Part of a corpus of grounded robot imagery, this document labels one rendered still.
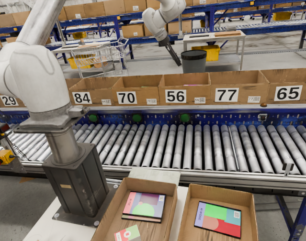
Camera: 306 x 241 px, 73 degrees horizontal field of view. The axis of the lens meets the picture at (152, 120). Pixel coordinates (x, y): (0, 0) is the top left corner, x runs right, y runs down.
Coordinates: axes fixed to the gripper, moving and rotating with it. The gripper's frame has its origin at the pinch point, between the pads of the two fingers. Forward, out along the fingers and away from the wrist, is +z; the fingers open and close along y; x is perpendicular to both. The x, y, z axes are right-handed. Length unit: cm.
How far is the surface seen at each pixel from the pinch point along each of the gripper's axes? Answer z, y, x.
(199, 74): 26.7, -13.2, 7.5
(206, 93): 27.6, 16.4, 7.1
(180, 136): 35, 38, -23
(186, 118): 34.5, 23.6, -15.0
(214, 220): 30, 107, -11
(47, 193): 37, 26, -182
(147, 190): 17, 88, -38
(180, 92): 17.9, 13.1, -9.3
